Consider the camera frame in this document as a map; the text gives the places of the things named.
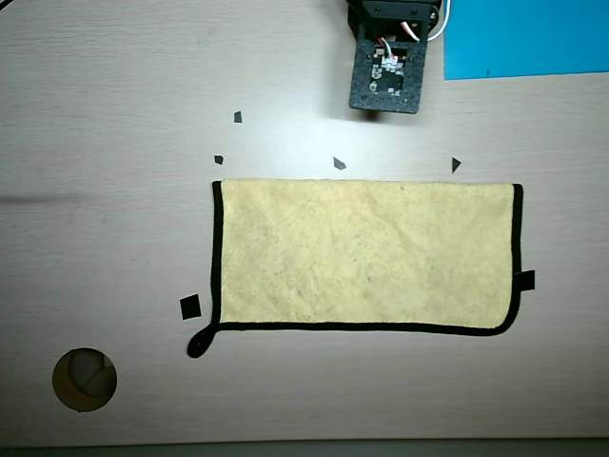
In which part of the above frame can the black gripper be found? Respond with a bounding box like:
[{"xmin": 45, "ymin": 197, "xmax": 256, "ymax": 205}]
[{"xmin": 345, "ymin": 0, "xmax": 442, "ymax": 45}]

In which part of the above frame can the yellow towel with black border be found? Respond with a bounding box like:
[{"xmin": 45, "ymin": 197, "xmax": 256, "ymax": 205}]
[{"xmin": 187, "ymin": 178, "xmax": 524, "ymax": 361}]

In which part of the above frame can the blue paper sheet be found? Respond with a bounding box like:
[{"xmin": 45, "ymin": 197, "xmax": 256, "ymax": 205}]
[{"xmin": 443, "ymin": 0, "xmax": 609, "ymax": 81}]

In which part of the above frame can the square black tape piece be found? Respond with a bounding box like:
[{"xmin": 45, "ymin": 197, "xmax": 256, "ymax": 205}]
[{"xmin": 179, "ymin": 293, "xmax": 204, "ymax": 321}]

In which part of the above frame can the red and white wire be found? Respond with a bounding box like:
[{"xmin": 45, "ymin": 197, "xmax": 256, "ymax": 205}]
[{"xmin": 378, "ymin": 20, "xmax": 423, "ymax": 64}]

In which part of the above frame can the white cable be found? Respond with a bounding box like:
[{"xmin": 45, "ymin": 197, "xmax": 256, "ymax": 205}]
[{"xmin": 426, "ymin": 0, "xmax": 453, "ymax": 43}]

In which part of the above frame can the round table cable hole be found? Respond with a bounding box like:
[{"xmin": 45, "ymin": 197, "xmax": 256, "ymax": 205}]
[{"xmin": 51, "ymin": 347, "xmax": 119, "ymax": 413}]

